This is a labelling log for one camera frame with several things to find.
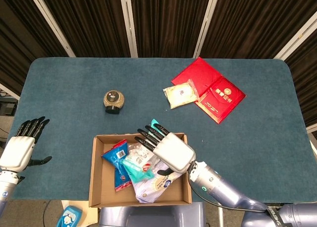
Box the blue snack bag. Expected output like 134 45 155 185
101 139 133 192

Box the blue felt table cover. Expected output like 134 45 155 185
9 57 314 203

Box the blue handheld pendant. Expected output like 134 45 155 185
55 205 83 227

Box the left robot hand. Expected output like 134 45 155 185
0 116 53 174

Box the plain red envelope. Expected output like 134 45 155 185
171 57 223 96

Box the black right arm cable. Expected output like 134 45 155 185
188 167 268 210

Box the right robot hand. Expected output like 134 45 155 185
134 124 197 176

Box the round glass jar black lid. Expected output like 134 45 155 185
103 89 125 114

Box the beige powder packet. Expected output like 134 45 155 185
162 78 200 110

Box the cardboard box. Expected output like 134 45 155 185
88 132 193 208

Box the white tissue pack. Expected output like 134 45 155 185
131 160 185 204

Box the white table leg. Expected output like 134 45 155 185
217 206 225 227

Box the red gift box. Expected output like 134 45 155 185
195 76 247 124

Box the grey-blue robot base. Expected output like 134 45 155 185
99 202 206 227

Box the teal wet wipes pack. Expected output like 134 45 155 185
123 118 169 185

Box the dark brown pleated curtain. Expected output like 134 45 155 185
0 0 317 128

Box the white partition frame post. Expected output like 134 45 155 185
192 0 221 58
118 0 139 58
26 0 76 58
273 10 317 61

